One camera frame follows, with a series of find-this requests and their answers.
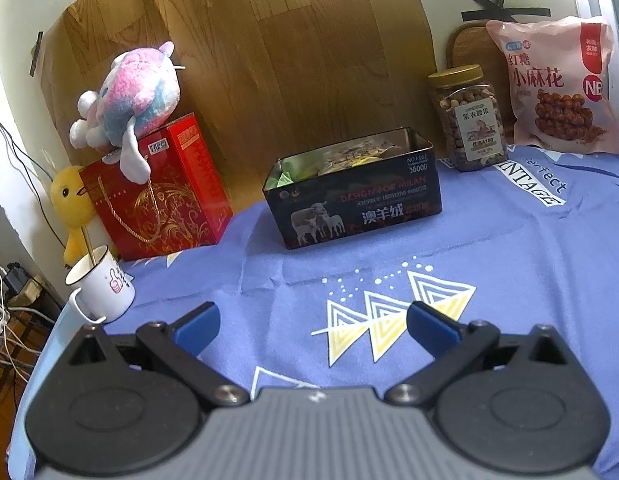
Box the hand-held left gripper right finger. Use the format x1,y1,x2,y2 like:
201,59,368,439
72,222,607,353
384,300,585,408

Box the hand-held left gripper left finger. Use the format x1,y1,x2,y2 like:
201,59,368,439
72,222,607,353
60,300,250,407

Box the black tin box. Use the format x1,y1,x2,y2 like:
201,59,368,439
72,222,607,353
262,127,443,251

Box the yellow peanut packet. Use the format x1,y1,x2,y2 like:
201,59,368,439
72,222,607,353
317,141,397,175

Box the blue printed tablecloth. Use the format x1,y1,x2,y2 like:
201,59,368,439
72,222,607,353
4,130,619,480

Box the white enamel mug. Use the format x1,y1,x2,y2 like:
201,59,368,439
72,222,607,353
64,246,136,324

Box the red gift box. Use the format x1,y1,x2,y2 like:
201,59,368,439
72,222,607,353
80,112,234,262

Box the yellow duck toy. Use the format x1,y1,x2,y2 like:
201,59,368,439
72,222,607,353
50,166,96,265

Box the black power adapter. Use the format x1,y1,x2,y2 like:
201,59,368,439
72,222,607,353
4,262,29,295

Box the clear nut jar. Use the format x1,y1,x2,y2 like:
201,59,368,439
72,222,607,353
428,64,510,173

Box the pastel plush toy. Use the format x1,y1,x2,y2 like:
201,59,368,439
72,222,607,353
70,42,184,183

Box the pink snack bag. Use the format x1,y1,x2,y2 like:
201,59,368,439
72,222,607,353
485,16,619,156

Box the wooden board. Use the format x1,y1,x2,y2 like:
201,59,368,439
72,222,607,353
447,22,515,146

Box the long black tape strip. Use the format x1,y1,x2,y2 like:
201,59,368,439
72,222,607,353
462,6,551,22

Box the wood-grain wall sheet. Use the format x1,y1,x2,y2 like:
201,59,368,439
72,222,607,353
27,0,453,221

